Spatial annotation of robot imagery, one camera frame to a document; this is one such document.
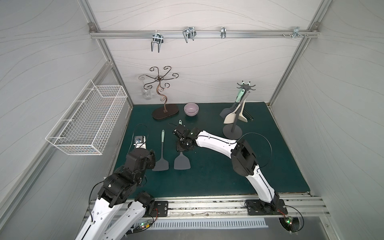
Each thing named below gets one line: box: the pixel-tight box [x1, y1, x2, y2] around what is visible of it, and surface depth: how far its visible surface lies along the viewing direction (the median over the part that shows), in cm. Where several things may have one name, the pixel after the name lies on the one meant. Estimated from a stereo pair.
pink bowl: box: [184, 102, 200, 117], surface depth 113 cm
